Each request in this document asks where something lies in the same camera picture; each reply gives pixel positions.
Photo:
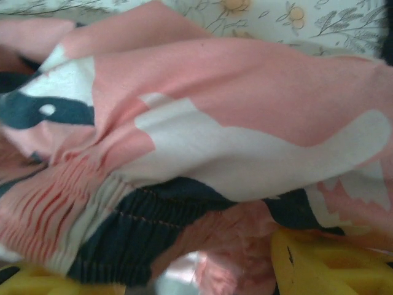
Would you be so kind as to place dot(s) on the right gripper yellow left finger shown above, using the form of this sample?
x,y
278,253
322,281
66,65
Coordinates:
x,y
33,281

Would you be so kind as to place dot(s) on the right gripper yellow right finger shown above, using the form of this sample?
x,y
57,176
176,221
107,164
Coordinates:
x,y
331,267

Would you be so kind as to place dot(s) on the pink navy white patterned garment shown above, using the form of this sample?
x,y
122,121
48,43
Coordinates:
x,y
215,107

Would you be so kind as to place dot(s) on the navy blue t-shirt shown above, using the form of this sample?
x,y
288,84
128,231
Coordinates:
x,y
387,37

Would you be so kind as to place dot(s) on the floral printed tablecloth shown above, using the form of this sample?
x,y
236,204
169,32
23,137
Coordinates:
x,y
337,18

